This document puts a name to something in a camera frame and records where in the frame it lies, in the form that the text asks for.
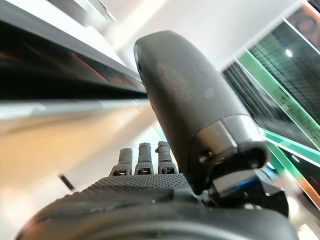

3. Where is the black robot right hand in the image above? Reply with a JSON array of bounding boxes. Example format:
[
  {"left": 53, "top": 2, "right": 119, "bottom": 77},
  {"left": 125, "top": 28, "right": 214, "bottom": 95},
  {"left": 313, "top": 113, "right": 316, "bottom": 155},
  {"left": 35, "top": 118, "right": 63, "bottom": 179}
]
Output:
[{"left": 14, "top": 29, "right": 300, "bottom": 240}]

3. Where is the green glass partition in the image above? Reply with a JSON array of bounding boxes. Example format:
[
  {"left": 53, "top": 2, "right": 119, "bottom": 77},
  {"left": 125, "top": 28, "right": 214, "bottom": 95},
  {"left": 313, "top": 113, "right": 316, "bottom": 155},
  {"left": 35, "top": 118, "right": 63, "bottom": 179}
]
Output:
[{"left": 220, "top": 0, "right": 320, "bottom": 203}]

